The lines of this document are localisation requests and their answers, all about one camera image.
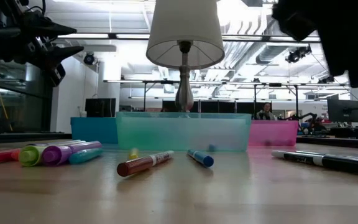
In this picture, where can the black computer monitor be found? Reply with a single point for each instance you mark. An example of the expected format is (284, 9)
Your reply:
(343, 110)
(100, 107)

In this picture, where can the pink plastic bin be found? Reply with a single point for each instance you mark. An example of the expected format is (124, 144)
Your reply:
(275, 133)

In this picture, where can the blue marker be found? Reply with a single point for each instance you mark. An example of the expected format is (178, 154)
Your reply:
(204, 158)

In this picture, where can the purple highlighter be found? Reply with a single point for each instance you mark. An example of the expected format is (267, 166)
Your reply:
(54, 155)

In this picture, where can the blue plastic bin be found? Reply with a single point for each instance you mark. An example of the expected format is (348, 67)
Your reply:
(93, 130)

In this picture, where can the person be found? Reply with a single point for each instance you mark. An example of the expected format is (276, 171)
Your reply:
(266, 112)

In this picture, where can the brown marker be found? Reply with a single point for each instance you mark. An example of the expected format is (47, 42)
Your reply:
(135, 166)

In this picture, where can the background black robot arm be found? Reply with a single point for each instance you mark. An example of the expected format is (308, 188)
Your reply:
(304, 119)

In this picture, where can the light green highlighter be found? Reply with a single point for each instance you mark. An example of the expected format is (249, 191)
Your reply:
(30, 155)

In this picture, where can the translucent green plastic bin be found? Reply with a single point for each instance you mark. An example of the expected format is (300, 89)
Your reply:
(182, 133)

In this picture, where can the black ceiling camera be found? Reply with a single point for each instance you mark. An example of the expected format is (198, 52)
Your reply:
(89, 58)

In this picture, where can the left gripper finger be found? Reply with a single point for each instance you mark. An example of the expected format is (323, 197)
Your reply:
(45, 28)
(54, 56)

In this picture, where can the white shade table lamp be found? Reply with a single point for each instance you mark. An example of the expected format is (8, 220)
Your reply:
(185, 25)

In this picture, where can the yellow highlighter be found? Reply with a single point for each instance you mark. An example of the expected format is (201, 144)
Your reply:
(133, 153)

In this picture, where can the black marker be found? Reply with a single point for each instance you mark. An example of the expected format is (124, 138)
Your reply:
(337, 163)

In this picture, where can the teal highlighter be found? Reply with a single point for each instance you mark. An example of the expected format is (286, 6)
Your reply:
(84, 155)

